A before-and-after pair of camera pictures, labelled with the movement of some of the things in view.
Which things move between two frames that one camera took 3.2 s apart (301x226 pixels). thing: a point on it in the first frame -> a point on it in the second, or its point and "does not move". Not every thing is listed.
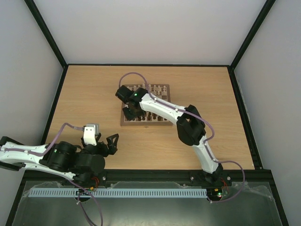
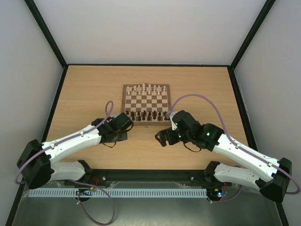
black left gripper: (113, 148) -> (123, 137)
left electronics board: (82, 191) does not move
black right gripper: (131, 109) -> (166, 136)
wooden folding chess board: (162, 90) does not move
